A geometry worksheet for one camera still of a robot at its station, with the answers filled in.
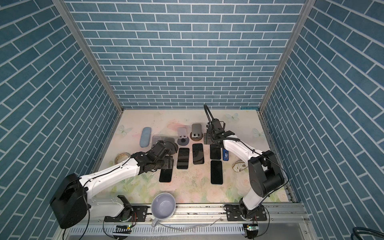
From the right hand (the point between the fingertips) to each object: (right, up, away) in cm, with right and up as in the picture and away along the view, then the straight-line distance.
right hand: (210, 136), depth 93 cm
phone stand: (-35, -2, +1) cm, 35 cm away
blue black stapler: (+9, -12, 0) cm, 15 cm away
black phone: (-27, -22, -6) cm, 35 cm away
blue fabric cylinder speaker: (-44, -2, +9) cm, 45 cm away
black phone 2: (-17, -15, +2) cm, 23 cm away
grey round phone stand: (-18, -3, +8) cm, 20 cm away
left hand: (-25, -15, -8) cm, 30 cm away
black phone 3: (+3, -22, -6) cm, 23 cm away
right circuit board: (+20, -44, -19) cm, 52 cm away
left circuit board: (-45, -44, -20) cm, 66 cm away
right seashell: (+17, -17, -5) cm, 24 cm away
